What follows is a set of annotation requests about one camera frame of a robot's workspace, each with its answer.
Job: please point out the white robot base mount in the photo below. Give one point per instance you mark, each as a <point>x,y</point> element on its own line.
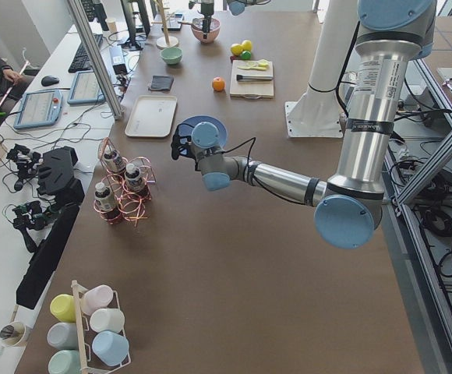
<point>317,112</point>

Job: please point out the yellow lemon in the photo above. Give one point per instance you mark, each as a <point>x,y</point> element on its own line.
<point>246,45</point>
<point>236,49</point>

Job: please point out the grey folded cloth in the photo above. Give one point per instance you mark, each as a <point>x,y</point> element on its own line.
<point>161,83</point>

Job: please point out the cup rack with cups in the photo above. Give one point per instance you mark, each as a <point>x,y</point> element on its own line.
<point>90,334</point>

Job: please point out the tea bottle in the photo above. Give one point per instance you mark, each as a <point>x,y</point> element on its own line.
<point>113,160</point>
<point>106,204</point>
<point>135,181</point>

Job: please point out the black keyboard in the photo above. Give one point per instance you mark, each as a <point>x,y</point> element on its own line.
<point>81,61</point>

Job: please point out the yellow plastic knife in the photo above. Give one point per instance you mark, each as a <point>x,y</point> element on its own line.
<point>254,67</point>

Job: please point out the wooden cutting board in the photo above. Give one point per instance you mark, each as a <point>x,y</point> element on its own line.
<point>251,90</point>

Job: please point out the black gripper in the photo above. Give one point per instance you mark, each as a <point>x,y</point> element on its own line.
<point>207,9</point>
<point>187,149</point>

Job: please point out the orange fruit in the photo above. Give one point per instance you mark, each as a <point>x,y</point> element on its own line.
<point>218,84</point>

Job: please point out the steel muddler black tip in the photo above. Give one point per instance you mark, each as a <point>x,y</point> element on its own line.
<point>253,78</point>

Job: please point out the mint green bowl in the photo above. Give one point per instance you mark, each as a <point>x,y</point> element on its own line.
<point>171,55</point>

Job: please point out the black computer mouse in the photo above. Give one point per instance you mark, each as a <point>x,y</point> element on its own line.
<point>49,81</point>

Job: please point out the blue plate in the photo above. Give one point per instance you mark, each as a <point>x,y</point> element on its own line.
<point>185,128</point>

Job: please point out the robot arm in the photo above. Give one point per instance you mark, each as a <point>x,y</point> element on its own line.
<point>387,35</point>
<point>236,7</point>

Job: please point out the copper wire bottle rack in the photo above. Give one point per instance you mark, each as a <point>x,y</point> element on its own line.
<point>131,205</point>

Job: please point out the clear ice cubes pile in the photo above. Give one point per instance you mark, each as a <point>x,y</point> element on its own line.
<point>198,24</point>

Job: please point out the pink bowl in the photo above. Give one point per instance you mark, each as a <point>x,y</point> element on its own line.
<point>205,38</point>

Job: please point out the wooden glass stand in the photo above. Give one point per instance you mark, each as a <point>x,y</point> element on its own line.
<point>167,41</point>

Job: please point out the teach pendant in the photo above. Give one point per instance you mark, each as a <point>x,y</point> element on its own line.
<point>39,109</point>
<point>85,89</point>

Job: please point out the paper cup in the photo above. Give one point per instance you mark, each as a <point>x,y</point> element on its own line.
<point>14,334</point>

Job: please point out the cream rabbit tray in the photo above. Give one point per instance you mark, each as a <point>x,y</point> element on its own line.
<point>151,116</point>

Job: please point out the green lime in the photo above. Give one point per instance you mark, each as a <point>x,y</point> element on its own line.
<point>245,55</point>

